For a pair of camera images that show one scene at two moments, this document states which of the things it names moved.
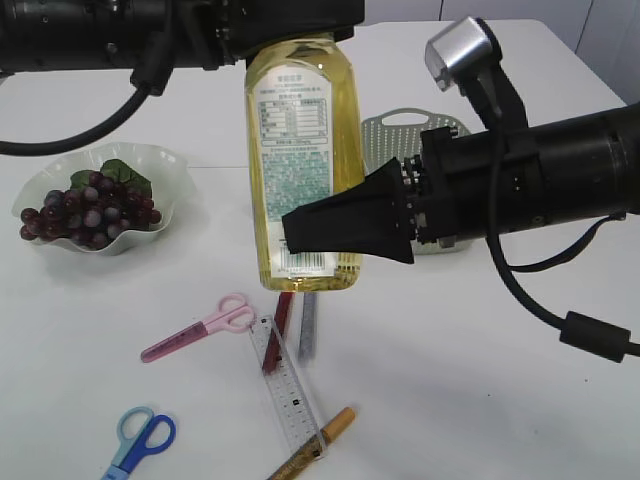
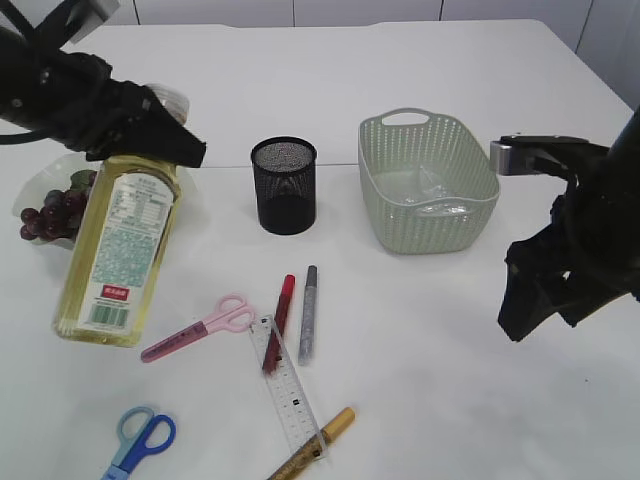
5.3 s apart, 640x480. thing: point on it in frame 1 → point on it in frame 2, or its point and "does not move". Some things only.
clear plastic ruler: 288,392 does not move
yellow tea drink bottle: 305,142 → 121,236
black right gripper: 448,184 → 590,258
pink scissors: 232,313 does not move
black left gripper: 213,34 → 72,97
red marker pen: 282,318 does not move
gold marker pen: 316,449 does not move
